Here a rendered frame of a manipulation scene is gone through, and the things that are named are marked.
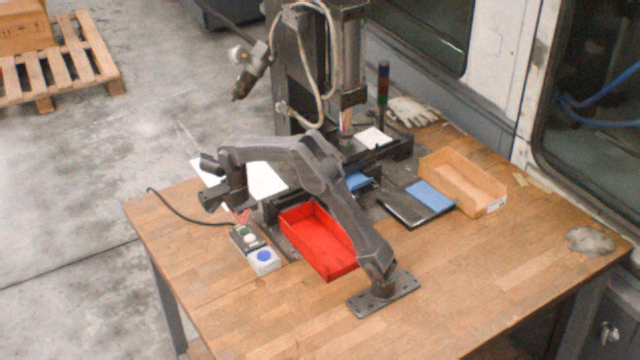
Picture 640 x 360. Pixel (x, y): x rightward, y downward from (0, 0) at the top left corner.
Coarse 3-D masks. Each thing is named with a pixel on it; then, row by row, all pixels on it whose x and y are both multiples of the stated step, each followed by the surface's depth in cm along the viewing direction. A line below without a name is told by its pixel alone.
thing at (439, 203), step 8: (416, 184) 191; (424, 184) 191; (408, 192) 189; (416, 192) 189; (432, 192) 188; (424, 200) 186; (432, 200) 185; (440, 200) 185; (448, 200) 185; (456, 200) 181; (432, 208) 183; (440, 208) 183; (448, 208) 183
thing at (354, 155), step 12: (348, 108) 174; (312, 120) 195; (324, 120) 195; (348, 120) 176; (324, 132) 188; (336, 132) 180; (348, 132) 179; (336, 144) 182; (348, 144) 181; (360, 144) 182; (348, 156) 178; (360, 156) 181; (372, 156) 185; (348, 168) 182; (360, 168) 185
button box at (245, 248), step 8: (184, 216) 185; (208, 224) 182; (216, 224) 182; (224, 224) 182; (232, 224) 181; (240, 224) 179; (248, 224) 179; (232, 232) 176; (256, 232) 176; (232, 240) 177; (240, 240) 174; (256, 240) 173; (264, 240) 173; (240, 248) 173; (248, 248) 171; (256, 248) 172
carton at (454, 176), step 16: (432, 160) 197; (448, 160) 201; (464, 160) 194; (432, 176) 191; (448, 176) 197; (464, 176) 197; (480, 176) 190; (448, 192) 187; (464, 192) 181; (480, 192) 191; (496, 192) 187; (464, 208) 183; (480, 208) 183; (496, 208) 185
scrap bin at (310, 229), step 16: (304, 208) 181; (320, 208) 179; (288, 224) 173; (304, 224) 182; (320, 224) 181; (336, 224) 174; (304, 240) 176; (320, 240) 176; (336, 240) 176; (304, 256) 171; (320, 256) 171; (336, 256) 171; (352, 256) 171; (320, 272) 165; (336, 272) 164
